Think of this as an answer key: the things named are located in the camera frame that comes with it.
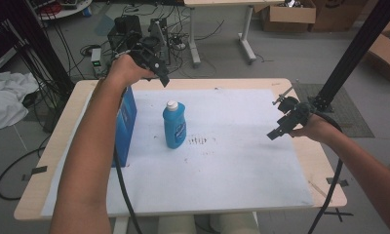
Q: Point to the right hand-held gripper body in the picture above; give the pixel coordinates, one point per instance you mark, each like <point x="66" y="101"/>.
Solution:
<point x="293" y="115"/>

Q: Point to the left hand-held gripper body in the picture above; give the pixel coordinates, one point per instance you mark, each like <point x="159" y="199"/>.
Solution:
<point x="149" y="58"/>

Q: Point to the blue bottle with white cap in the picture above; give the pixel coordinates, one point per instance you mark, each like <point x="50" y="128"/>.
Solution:
<point x="174" y="126"/>

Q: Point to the person's right hand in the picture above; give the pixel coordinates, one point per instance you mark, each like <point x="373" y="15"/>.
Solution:
<point x="315" y="128"/>

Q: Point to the person's left hand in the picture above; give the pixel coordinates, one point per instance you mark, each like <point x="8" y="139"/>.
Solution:
<point x="126" y="70"/>

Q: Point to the white table mat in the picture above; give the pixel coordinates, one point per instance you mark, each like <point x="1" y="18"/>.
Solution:
<point x="235" y="169"/>

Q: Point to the grey power supply unit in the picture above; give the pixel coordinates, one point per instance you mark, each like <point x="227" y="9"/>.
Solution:
<point x="96" y="57"/>

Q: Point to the grey floor mat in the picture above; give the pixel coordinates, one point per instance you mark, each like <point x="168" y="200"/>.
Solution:
<point x="352" y="117"/>

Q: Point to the blue cardboard box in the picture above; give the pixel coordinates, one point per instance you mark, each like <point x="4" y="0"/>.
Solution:
<point x="126" y="126"/>

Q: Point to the black tape strip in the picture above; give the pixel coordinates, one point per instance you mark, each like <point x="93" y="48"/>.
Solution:
<point x="37" y="170"/>
<point x="341" y="182"/>

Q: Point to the white desk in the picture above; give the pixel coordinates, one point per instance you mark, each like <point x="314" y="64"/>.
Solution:
<point x="248" y="35"/>

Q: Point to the round white table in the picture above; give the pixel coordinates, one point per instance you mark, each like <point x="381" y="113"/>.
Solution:
<point x="68" y="9"/>

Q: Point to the open cardboard box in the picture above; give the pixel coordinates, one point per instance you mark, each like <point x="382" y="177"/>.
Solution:
<point x="292" y="14"/>

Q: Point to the black tape cross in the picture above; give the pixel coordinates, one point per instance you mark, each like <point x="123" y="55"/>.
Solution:
<point x="338" y="214"/>

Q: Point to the closed cardboard box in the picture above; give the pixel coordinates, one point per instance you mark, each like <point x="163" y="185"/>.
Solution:
<point x="337" y="14"/>

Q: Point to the large cardboard box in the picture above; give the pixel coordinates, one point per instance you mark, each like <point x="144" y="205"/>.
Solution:
<point x="386" y="55"/>

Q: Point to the white cloth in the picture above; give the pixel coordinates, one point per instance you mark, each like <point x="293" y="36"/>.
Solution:
<point x="7" y="97"/>

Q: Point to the white table leg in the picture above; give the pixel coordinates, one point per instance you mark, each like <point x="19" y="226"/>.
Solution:
<point x="121" y="226"/>

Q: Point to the black metal stand post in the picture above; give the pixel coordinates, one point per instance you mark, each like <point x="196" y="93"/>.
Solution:
<point x="352" y="55"/>

